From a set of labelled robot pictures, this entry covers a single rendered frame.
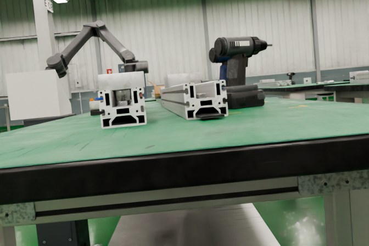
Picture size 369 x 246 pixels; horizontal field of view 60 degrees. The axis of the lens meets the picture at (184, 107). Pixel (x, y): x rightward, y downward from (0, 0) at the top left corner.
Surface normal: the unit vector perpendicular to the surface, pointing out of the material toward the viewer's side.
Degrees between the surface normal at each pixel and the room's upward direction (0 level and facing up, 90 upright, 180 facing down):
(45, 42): 90
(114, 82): 90
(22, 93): 90
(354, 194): 90
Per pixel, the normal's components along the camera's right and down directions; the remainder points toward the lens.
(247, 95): 0.37, 0.01
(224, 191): 0.02, 0.05
